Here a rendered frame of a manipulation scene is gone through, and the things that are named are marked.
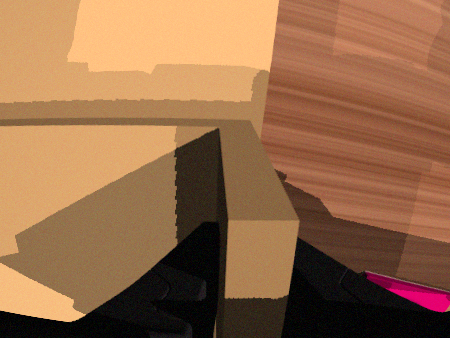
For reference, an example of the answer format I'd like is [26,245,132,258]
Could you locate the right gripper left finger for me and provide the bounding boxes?
[0,222,220,338]

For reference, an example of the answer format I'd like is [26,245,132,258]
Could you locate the tan wooden tray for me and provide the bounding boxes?
[0,118,299,338]

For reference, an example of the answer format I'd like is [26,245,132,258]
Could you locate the tan flat board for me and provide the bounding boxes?
[0,0,279,139]

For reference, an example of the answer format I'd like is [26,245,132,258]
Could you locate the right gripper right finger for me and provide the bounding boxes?
[281,237,450,338]

